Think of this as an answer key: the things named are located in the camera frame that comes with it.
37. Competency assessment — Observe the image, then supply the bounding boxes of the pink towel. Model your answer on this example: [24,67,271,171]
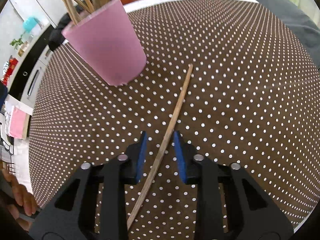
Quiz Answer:
[8,107,30,140]

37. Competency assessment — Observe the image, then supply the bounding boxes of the red basket on cabinet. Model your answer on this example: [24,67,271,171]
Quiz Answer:
[1,56,18,86]

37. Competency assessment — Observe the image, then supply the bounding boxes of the brown polka dot tablecloth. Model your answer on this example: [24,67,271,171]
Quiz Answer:
[29,0,319,226]

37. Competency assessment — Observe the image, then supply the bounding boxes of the small potted plant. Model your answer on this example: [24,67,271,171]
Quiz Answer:
[10,34,29,56]

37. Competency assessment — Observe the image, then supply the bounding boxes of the pink cylindrical cup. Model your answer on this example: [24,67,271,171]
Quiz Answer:
[62,0,146,86]

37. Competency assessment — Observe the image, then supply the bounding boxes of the white black sideboard cabinet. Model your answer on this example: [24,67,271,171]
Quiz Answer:
[6,23,57,110]

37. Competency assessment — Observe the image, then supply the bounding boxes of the teal humidifier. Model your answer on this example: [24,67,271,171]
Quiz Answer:
[23,17,41,33]

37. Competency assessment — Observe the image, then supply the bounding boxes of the person's left hand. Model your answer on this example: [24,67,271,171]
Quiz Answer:
[1,169,38,231]

